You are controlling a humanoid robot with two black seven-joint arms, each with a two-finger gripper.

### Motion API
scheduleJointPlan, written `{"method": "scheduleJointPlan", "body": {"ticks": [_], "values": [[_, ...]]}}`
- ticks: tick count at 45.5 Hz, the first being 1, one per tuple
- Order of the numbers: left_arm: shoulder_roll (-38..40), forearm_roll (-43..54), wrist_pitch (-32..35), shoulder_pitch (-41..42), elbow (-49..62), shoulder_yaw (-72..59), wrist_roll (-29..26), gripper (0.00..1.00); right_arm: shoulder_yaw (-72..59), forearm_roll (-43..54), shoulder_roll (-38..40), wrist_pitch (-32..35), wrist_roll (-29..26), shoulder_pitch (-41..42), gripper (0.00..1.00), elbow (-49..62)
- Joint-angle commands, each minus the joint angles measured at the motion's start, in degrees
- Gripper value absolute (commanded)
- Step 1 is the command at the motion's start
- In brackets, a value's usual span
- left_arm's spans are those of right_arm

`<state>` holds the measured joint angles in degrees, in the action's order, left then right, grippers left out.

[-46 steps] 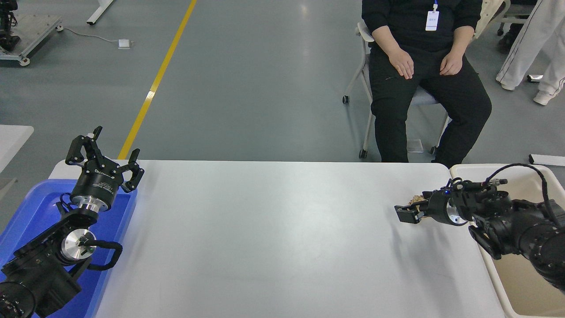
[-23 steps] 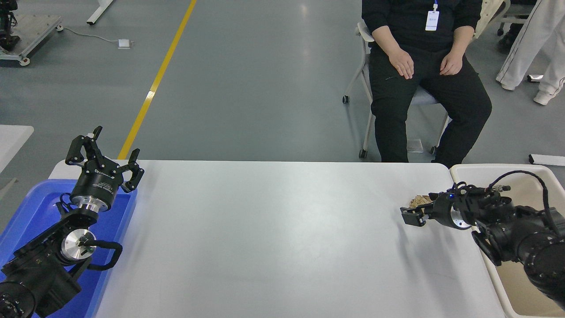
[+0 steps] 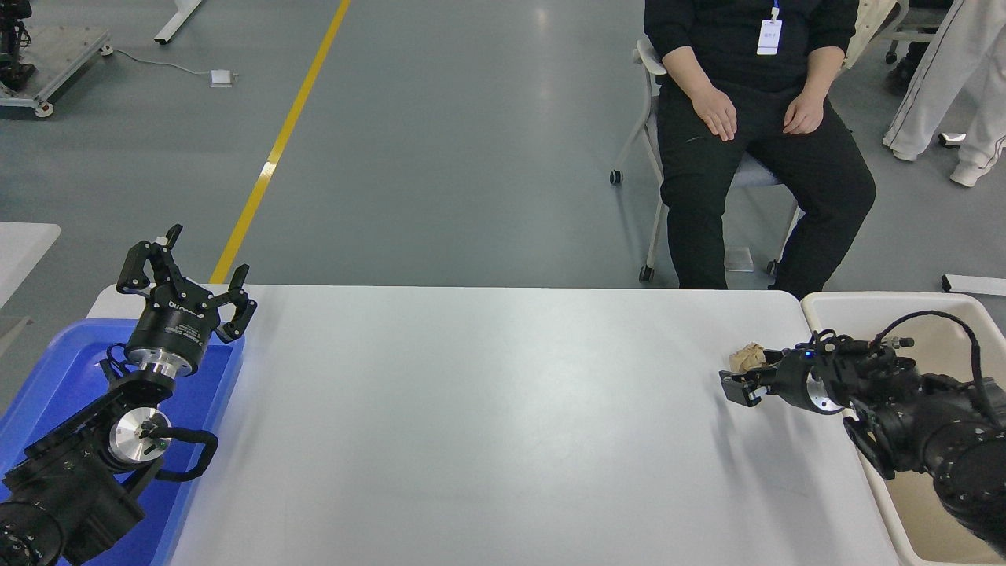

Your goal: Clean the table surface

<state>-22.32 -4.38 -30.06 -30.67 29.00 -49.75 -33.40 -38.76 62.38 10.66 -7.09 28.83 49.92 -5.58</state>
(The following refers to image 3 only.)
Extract person in white trousers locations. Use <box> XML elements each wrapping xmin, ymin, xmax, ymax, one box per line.
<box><xmin>882</xmin><ymin>0</ymin><xmax>1006</xmax><ymax>189</ymax></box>

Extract person's right hand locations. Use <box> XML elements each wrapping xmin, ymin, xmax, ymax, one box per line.
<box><xmin>692</xmin><ymin>85</ymin><xmax>739</xmax><ymax>143</ymax></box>

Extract large pale bin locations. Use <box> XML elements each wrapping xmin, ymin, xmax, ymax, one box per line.
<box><xmin>800</xmin><ymin>291</ymin><xmax>1006</xmax><ymax>566</ymax></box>

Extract white floor cable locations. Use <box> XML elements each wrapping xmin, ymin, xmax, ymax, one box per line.
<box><xmin>110</xmin><ymin>49</ymin><xmax>213</xmax><ymax>79</ymax></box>

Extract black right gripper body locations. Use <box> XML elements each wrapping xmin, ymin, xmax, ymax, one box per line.
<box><xmin>773</xmin><ymin>349</ymin><xmax>823</xmax><ymax>410</ymax></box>

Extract person's left hand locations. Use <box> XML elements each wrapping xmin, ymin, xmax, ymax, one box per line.
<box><xmin>782</xmin><ymin>88</ymin><xmax>827</xmax><ymax>136</ymax></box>

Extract white chair with cream back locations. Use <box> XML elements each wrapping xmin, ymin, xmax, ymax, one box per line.
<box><xmin>843</xmin><ymin>0</ymin><xmax>953</xmax><ymax>73</ymax></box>

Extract person in black trousers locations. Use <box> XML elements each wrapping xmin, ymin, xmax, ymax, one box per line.
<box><xmin>887</xmin><ymin>38</ymin><xmax>934</xmax><ymax>97</ymax></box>

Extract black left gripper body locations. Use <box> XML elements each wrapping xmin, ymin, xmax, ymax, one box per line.
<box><xmin>126</xmin><ymin>283</ymin><xmax>222</xmax><ymax>373</ymax></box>

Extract seated person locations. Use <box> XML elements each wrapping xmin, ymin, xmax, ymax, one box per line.
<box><xmin>643</xmin><ymin>0</ymin><xmax>878</xmax><ymax>301</ymax></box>

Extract blue lanyard id badge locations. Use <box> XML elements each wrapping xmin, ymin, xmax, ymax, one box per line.
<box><xmin>756</xmin><ymin>0</ymin><xmax>784</xmax><ymax>57</ymax></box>

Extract grey wheeled platform cart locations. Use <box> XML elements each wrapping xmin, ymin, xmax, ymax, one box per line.
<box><xmin>0</xmin><ymin>0</ymin><xmax>113</xmax><ymax>119</ymax></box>

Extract tan paper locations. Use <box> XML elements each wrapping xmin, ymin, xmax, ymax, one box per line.
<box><xmin>729</xmin><ymin>342</ymin><xmax>768</xmax><ymax>375</ymax></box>

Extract grey office chair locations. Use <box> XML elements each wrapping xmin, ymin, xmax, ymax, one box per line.
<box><xmin>609</xmin><ymin>39</ymin><xmax>804</xmax><ymax>284</ymax></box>

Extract blue plastic tray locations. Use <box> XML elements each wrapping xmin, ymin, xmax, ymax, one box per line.
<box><xmin>0</xmin><ymin>318</ymin><xmax>245</xmax><ymax>566</ymax></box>

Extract white side table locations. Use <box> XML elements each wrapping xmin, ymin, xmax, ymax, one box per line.
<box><xmin>0</xmin><ymin>223</ymin><xmax>62</xmax><ymax>309</ymax></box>

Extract white desk leg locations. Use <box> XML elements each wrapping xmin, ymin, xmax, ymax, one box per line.
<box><xmin>153</xmin><ymin>0</ymin><xmax>204</xmax><ymax>45</ymax></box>

